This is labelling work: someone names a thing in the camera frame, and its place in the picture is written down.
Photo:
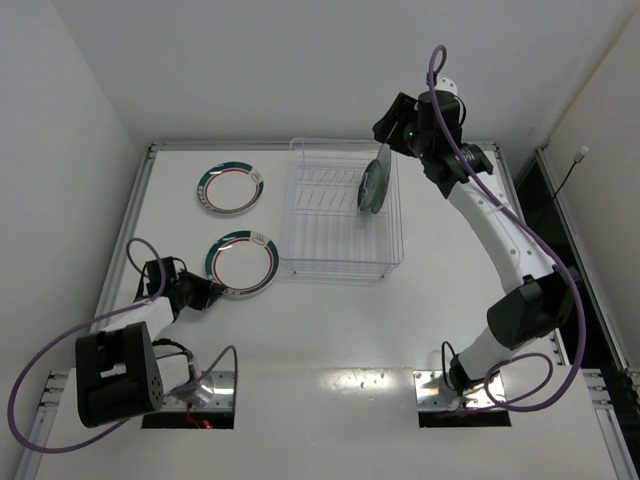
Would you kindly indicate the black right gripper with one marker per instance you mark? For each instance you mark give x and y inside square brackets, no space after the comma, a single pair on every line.
[400,138]

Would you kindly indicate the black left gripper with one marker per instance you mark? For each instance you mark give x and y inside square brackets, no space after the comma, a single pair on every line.
[198,293]

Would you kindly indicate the green red rimmed plate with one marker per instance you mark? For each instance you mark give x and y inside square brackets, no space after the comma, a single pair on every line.
[243,262]
[230,188]

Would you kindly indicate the teal patterned small plate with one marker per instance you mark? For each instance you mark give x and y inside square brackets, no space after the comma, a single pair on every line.
[369,185]

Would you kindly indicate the white plate green line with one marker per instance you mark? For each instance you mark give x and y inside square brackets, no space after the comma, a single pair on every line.
[383,163]

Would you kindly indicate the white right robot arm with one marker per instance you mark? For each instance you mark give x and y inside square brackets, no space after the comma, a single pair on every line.
[540,291]

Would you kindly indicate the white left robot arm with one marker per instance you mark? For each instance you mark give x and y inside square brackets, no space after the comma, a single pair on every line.
[118,374]

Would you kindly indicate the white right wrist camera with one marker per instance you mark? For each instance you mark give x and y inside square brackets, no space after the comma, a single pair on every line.
[446,84]

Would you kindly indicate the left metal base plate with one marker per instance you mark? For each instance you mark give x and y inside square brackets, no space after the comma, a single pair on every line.
[214,394]

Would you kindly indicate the metal base plate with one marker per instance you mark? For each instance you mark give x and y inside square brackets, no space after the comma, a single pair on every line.
[433,396]
[214,394]

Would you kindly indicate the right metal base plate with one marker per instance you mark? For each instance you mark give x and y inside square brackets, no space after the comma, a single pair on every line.
[433,396]

